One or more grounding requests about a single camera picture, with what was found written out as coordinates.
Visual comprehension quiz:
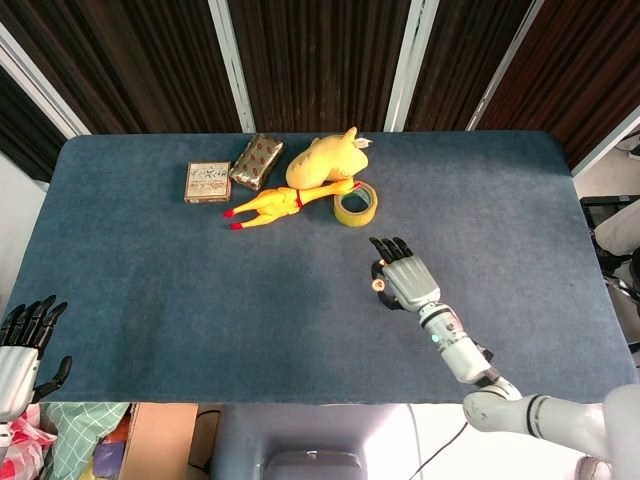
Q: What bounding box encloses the brown cardboard box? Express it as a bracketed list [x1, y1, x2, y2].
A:
[117, 402, 200, 480]

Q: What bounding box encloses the white partition post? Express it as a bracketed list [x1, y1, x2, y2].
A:
[207, 0, 257, 134]
[569, 102, 640, 179]
[466, 0, 545, 132]
[0, 22, 92, 137]
[383, 0, 442, 134]

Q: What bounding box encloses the yellow plush toy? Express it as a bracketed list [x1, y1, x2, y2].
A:
[285, 126, 375, 187]

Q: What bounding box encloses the brown printed card box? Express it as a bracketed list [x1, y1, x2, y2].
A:
[183, 160, 233, 204]

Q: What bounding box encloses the brown foil packet red print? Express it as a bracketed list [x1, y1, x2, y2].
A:
[228, 133, 285, 192]

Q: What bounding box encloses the person's light trouser leg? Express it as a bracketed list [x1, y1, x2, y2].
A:
[596, 201, 640, 257]

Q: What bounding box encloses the dark person's shoe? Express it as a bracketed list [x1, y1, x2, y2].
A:
[594, 239, 632, 275]

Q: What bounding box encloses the yellow packing tape roll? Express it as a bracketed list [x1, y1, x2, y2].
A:
[333, 181, 380, 228]

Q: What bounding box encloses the blue felt table cloth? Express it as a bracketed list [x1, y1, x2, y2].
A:
[0, 130, 635, 406]

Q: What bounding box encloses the pink plastic bag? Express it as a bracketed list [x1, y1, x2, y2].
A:
[0, 403, 59, 480]

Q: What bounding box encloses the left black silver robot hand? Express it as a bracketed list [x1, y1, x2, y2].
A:
[0, 294, 73, 422]

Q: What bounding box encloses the yellow rubber chicken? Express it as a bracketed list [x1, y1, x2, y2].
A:
[222, 178, 362, 231]

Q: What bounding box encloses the green grid pattern cloth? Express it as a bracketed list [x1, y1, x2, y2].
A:
[39, 401, 129, 480]

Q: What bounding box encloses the black cable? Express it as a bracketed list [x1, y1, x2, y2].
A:
[413, 422, 470, 480]

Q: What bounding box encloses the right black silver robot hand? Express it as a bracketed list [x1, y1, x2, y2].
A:
[368, 236, 444, 313]

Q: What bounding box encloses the grey robot torso base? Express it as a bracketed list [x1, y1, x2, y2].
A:
[209, 402, 426, 480]

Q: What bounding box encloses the purple bag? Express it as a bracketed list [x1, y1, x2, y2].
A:
[92, 439, 126, 480]

